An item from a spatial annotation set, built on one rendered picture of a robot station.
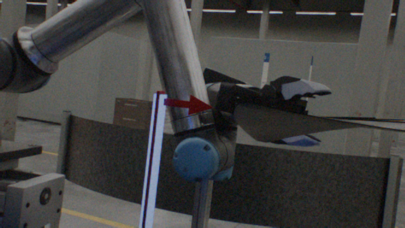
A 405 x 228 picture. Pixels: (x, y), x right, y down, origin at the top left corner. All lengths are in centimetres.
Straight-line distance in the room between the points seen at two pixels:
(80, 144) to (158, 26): 203
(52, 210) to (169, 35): 42
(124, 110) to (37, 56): 638
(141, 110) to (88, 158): 457
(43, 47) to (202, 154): 46
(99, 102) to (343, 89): 571
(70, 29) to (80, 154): 182
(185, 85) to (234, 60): 616
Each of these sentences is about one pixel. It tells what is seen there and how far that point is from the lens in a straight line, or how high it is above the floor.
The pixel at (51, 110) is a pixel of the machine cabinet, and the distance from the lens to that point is 1094.
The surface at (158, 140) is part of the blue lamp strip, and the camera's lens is 51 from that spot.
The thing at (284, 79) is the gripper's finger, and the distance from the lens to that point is 70.
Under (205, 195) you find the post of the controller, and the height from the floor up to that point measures 96.
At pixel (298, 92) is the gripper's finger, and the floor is 121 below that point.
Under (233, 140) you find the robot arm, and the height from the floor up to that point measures 110.
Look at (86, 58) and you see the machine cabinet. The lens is 1034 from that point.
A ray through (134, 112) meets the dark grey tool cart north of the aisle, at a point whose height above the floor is 70.
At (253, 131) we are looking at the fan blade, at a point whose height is 115.
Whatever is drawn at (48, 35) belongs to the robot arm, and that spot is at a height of 127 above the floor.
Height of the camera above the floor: 120
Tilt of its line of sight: 3 degrees down
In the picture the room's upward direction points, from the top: 7 degrees clockwise
